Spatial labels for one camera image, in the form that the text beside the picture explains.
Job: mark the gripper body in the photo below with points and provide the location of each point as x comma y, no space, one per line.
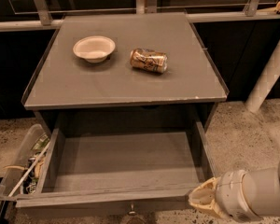
230,194

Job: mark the grey top drawer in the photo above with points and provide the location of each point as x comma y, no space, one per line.
99,175

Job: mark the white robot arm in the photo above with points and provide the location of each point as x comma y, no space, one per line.
240,195

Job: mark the metal drawer knob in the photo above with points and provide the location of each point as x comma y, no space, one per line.
132,211

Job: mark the grey drawer cabinet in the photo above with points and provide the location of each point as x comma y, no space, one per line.
64,81

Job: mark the crushed gold soda can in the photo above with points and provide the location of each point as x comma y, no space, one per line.
149,60

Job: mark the white diagonal pole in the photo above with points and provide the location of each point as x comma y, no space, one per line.
265,83

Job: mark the white stick in bin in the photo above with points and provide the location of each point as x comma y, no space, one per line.
33,165

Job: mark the clear plastic bin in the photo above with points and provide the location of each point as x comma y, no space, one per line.
31,146

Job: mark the white paper bowl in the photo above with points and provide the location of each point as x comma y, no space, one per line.
94,49

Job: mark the aluminium railing frame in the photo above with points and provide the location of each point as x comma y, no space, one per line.
28,15

